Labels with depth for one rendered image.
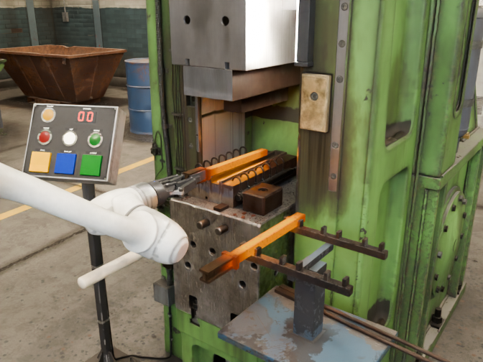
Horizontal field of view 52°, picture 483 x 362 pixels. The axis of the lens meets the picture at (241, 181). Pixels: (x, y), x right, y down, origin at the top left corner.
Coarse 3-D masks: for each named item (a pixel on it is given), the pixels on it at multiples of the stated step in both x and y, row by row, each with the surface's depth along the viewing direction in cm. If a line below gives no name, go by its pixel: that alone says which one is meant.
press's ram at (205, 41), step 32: (192, 0) 150; (224, 0) 144; (256, 0) 143; (288, 0) 152; (192, 32) 154; (224, 32) 147; (256, 32) 146; (288, 32) 161; (192, 64) 157; (224, 64) 150; (256, 64) 150
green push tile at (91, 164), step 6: (84, 156) 178; (90, 156) 177; (96, 156) 177; (102, 156) 177; (84, 162) 177; (90, 162) 177; (96, 162) 176; (84, 168) 177; (90, 168) 176; (96, 168) 176; (84, 174) 176; (90, 174) 176; (96, 174) 176
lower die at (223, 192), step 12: (276, 156) 190; (288, 156) 193; (252, 168) 178; (264, 168) 179; (228, 180) 167; (252, 180) 170; (192, 192) 173; (204, 192) 170; (216, 192) 166; (228, 192) 163; (228, 204) 165
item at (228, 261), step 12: (300, 216) 142; (276, 228) 134; (288, 228) 137; (252, 240) 128; (264, 240) 128; (228, 252) 120; (240, 252) 121; (252, 252) 125; (216, 264) 115; (228, 264) 119; (204, 276) 113; (216, 276) 115
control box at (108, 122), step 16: (32, 112) 185; (64, 112) 183; (96, 112) 181; (112, 112) 180; (32, 128) 184; (48, 128) 183; (64, 128) 182; (80, 128) 181; (96, 128) 180; (112, 128) 179; (32, 144) 183; (48, 144) 182; (64, 144) 181; (80, 144) 180; (112, 144) 178; (80, 160) 178; (112, 160) 178; (48, 176) 179; (64, 176) 178; (80, 176) 177; (96, 176) 176; (112, 176) 179
